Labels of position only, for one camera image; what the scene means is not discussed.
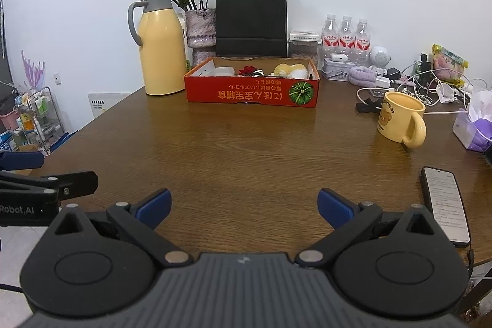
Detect red artificial rose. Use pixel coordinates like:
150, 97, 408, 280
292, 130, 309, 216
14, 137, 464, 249
239, 66, 257, 77

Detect clear plastic bag bundle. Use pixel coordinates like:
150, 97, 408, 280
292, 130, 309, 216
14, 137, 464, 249
208, 66, 235, 77

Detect metal storage cart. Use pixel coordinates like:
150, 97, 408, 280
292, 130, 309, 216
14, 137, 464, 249
1, 87, 67, 156

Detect smartphone with lit screen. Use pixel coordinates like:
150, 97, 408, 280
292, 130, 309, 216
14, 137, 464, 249
419, 167, 471, 248

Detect yellow bear mug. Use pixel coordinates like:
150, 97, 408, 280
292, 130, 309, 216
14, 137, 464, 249
377, 92, 427, 149

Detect purple tissue gift bag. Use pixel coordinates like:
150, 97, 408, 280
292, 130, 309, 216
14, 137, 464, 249
453, 89, 492, 153

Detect black hair bow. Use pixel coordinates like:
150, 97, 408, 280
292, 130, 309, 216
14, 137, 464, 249
355, 98, 383, 114

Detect purple fluffy scrunchie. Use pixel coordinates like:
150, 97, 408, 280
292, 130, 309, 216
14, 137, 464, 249
348, 66, 377, 88

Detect pink plush snack packet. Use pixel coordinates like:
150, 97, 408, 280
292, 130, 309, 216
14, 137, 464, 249
432, 44, 469, 87

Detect lavender tin box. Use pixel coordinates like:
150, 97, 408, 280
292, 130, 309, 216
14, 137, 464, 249
322, 59, 356, 81

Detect white earbuds case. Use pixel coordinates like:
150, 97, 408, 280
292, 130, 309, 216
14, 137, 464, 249
329, 53, 349, 62

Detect yellow white plush toy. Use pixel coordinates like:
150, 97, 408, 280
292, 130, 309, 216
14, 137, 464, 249
270, 63, 308, 79

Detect milk carton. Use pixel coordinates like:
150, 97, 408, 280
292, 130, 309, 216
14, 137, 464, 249
177, 13, 192, 72

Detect red cardboard box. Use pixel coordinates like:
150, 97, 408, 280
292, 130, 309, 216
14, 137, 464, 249
184, 56, 320, 107

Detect water bottle left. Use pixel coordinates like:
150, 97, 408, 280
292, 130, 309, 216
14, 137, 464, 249
322, 14, 339, 57

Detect water bottle middle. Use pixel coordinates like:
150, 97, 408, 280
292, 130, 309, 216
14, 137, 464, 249
339, 16, 355, 56

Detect clear acrylic organizer box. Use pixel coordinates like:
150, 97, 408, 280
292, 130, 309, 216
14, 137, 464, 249
288, 30, 321, 60

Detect pink white ceramic vase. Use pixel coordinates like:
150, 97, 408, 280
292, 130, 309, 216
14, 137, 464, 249
185, 8, 217, 67

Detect black paper shopping bag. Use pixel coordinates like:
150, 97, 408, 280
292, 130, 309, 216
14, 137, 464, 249
215, 0, 288, 57

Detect white wall outlet panel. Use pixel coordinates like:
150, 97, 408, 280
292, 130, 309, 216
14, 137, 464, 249
88, 93, 130, 118

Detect tangled white charging cables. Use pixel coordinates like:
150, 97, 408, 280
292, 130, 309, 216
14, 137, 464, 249
356, 62, 490, 117

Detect yellow thermos jug grey handle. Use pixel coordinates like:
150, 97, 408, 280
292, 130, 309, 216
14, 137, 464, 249
127, 0, 187, 97

